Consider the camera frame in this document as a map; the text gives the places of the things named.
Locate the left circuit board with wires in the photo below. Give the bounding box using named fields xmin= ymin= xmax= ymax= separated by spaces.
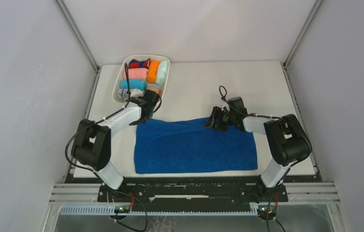
xmin=109 ymin=190 xmax=148 ymax=232

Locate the light blue rolled towel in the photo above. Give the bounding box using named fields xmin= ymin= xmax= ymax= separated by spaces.
xmin=120 ymin=79 xmax=147 ymax=91

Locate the left aluminium frame post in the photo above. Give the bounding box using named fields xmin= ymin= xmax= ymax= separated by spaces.
xmin=53 ymin=0 xmax=99 ymax=73

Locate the aluminium frame post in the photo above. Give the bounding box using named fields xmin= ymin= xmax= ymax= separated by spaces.
xmin=283 ymin=0 xmax=325 ymax=70
xmin=53 ymin=0 xmax=99 ymax=73

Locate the circuit board with wires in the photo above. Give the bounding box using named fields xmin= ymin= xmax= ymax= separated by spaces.
xmin=257 ymin=194 xmax=286 ymax=232
xmin=109 ymin=190 xmax=148 ymax=232

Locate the red and blue rolled towel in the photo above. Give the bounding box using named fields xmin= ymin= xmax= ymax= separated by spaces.
xmin=128 ymin=58 xmax=151 ymax=69

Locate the white slotted cable duct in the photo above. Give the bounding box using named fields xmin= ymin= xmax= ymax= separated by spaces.
xmin=59 ymin=204 xmax=259 ymax=216

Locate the white printed rolled towel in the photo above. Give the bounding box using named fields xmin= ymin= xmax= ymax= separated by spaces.
xmin=115 ymin=88 xmax=145 ymax=102

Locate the orange towel with blue dots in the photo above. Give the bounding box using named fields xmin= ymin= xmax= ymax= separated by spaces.
xmin=147 ymin=83 xmax=162 ymax=97

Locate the mint green rolled towel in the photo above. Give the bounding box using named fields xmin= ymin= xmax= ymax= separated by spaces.
xmin=156 ymin=60 xmax=169 ymax=86

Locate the pink rolled towel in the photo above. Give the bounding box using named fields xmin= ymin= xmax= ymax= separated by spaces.
xmin=122 ymin=68 xmax=148 ymax=80

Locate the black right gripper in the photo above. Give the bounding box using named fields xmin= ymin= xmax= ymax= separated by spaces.
xmin=204 ymin=106 xmax=236 ymax=132

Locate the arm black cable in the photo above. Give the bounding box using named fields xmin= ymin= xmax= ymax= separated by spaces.
xmin=218 ymin=85 xmax=313 ymax=232
xmin=65 ymin=62 xmax=163 ymax=174

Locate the right aluminium frame post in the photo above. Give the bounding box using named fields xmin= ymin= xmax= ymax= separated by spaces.
xmin=283 ymin=0 xmax=325 ymax=70

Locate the orange rolled towel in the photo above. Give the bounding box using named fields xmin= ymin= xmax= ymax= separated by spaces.
xmin=146 ymin=60 xmax=160 ymax=83

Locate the blue microfiber towel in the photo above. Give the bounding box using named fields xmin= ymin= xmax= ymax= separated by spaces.
xmin=134 ymin=118 xmax=258 ymax=174

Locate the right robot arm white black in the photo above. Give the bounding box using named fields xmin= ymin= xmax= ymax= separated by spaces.
xmin=204 ymin=97 xmax=312 ymax=201

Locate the right circuit board with wires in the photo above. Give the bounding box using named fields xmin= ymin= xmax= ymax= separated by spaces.
xmin=257 ymin=194 xmax=286 ymax=232

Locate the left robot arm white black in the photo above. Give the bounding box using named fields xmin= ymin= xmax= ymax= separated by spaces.
xmin=65 ymin=90 xmax=161 ymax=202

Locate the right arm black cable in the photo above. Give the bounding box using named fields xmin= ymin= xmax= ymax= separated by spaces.
xmin=218 ymin=85 xmax=313 ymax=232

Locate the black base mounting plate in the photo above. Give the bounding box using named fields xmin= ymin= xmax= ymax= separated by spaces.
xmin=97 ymin=176 xmax=289 ymax=212

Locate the white plastic tray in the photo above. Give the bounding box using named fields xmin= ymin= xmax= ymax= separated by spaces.
xmin=112 ymin=55 xmax=171 ymax=103

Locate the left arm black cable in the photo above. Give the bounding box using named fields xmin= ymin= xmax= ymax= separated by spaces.
xmin=65 ymin=62 xmax=163 ymax=174

